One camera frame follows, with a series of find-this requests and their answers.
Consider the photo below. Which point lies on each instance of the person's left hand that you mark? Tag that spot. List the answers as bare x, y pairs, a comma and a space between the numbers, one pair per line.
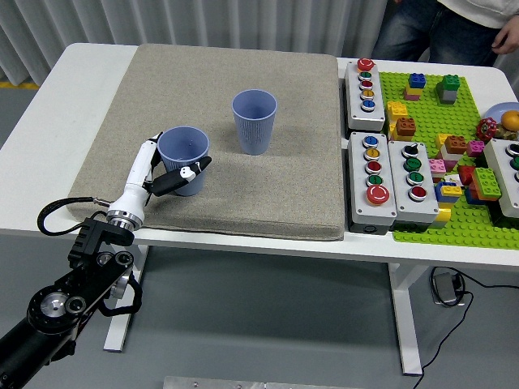
507, 38

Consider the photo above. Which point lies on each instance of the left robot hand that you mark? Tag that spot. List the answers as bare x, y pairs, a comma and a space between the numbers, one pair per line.
135, 182

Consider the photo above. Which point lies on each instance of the blue ribbed cup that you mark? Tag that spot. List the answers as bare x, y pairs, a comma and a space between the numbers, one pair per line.
255, 138
182, 142

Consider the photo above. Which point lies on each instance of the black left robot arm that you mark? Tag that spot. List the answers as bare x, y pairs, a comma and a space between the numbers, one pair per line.
93, 275

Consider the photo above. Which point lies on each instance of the green grey block stack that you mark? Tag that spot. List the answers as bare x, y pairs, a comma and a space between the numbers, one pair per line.
450, 83

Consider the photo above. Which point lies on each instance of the light blue plate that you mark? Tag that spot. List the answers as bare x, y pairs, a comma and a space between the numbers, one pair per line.
496, 111

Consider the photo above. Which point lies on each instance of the orange toy fruit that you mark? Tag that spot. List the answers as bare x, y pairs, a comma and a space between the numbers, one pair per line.
511, 119

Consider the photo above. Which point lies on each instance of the red valve wheel toy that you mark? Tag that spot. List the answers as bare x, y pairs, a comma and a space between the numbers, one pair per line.
486, 129

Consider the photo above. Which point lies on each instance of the brown toy food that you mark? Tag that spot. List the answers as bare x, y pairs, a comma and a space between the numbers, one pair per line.
507, 133

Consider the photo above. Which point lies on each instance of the blue yellow pink block stack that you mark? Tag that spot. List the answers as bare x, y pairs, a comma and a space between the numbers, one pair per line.
417, 81

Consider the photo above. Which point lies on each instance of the person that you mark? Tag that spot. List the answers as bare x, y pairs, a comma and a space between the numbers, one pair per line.
405, 28

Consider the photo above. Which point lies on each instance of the green studded baseplate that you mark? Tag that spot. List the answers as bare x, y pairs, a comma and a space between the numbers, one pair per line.
430, 117

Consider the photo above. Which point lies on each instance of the magenta toy block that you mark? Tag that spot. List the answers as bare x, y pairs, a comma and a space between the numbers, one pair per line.
475, 148

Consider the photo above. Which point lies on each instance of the brown toy block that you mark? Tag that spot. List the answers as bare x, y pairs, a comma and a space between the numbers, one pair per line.
456, 145
405, 127

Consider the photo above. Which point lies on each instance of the yellow toy block stack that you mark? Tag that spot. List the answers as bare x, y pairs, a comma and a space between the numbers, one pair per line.
396, 110

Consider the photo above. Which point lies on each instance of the red toy block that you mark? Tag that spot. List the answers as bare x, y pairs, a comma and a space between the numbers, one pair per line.
466, 175

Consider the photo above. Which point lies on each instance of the grey control box black buttons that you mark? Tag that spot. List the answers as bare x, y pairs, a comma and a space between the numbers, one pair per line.
503, 182

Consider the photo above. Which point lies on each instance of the green orange toy block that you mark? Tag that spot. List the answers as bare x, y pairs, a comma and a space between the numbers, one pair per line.
486, 182

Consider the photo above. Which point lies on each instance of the pink toy block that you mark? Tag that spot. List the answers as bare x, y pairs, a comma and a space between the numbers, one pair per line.
437, 166

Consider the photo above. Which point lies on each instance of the grey-brown mat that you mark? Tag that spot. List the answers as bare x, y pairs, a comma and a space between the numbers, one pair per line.
284, 182

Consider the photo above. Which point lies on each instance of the white printed toy block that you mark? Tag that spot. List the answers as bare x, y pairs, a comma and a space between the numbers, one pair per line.
451, 179

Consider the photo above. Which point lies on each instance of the white table leg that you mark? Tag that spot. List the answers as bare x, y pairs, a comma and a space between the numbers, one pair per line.
117, 336
407, 324

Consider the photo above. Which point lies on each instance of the blue yellow toy block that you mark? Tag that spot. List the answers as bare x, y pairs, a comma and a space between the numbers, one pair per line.
448, 192

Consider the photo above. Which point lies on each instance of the grey curtain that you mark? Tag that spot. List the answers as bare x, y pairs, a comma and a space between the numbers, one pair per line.
121, 16

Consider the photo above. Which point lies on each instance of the grey five-button control box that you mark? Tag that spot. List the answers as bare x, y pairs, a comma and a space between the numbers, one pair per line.
357, 117
361, 210

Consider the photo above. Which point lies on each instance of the yellow cylinder toy block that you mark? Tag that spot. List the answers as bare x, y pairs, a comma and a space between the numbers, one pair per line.
443, 214

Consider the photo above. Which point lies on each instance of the grey power adapter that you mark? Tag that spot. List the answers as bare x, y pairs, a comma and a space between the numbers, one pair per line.
444, 287

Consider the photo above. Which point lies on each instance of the grey selector switch control box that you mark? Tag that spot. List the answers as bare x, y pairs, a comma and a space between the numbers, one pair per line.
421, 210

